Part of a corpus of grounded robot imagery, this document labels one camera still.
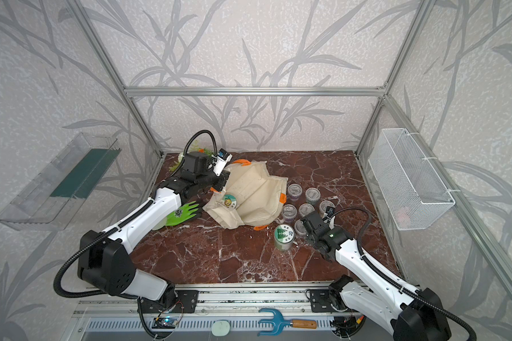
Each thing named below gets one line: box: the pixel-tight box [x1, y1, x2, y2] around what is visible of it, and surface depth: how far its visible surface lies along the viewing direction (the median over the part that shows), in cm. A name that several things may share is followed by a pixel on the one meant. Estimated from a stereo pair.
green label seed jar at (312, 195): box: [305, 187, 321, 206], surface depth 98 cm
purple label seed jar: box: [287, 183, 303, 202], surface depth 100 cm
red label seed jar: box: [319, 200, 336, 216], surface depth 95 cm
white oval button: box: [211, 320, 231, 337], surface depth 68 cm
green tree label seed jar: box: [273, 223, 296, 253], surface depth 84 cm
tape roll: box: [395, 287, 441, 325], surface depth 40 cm
